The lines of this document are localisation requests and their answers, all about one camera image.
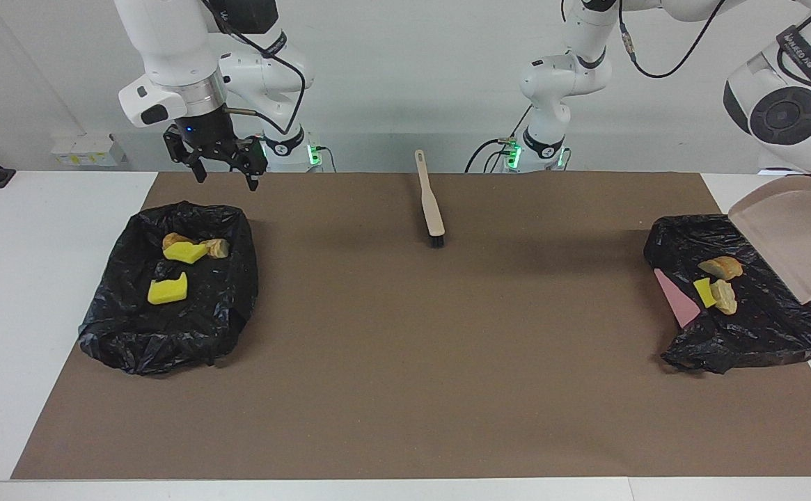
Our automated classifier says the brown table mat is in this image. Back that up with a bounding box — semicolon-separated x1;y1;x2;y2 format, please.
10;172;811;481

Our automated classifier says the pink plastic bin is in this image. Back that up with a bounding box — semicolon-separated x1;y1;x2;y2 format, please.
654;269;702;328

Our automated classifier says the beige hand brush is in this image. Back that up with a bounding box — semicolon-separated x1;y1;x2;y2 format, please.
415;149;446;248

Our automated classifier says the white wall socket box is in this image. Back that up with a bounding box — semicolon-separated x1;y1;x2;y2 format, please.
51;134;126;168

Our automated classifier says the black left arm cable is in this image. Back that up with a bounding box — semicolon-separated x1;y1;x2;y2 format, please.
617;0;811;98

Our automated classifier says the tan bread slice chunk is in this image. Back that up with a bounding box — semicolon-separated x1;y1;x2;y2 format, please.
709;280;738;315
698;256;744;280

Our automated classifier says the beige plastic dustpan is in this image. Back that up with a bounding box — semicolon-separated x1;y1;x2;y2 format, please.
727;175;811;305

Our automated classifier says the black bag lined bin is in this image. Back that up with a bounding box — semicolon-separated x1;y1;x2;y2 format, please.
77;201;260;376

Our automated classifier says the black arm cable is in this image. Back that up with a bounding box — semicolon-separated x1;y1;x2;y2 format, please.
617;0;811;98
200;0;306;135

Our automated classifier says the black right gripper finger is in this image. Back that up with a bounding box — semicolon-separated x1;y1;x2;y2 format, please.
163;125;207;184
233;138;269;192

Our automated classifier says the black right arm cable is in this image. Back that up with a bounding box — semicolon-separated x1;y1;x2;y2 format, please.
200;0;306;135

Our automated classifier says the crumpled black trash bag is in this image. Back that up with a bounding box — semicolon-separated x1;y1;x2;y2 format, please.
643;214;811;375

